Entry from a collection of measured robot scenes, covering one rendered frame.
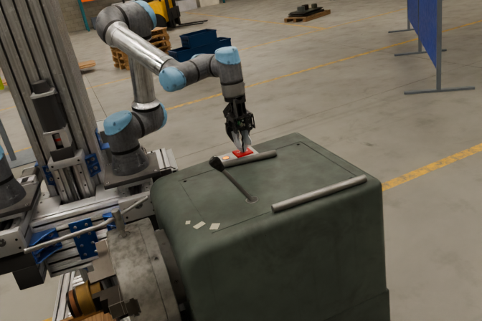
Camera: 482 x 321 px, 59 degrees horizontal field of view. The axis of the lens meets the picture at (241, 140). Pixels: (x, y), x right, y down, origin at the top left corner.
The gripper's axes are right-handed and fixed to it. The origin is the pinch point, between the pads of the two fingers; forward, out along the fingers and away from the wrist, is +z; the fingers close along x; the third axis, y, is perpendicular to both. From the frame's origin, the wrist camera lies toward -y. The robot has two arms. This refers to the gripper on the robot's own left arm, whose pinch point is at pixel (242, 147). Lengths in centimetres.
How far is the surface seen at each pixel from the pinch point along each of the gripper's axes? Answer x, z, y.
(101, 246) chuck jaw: -53, 9, 16
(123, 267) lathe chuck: -48, 7, 32
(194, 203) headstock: -24.7, 1.9, 22.7
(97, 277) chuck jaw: -56, 15, 21
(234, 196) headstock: -13.4, 1.9, 26.5
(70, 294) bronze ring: -63, 16, 23
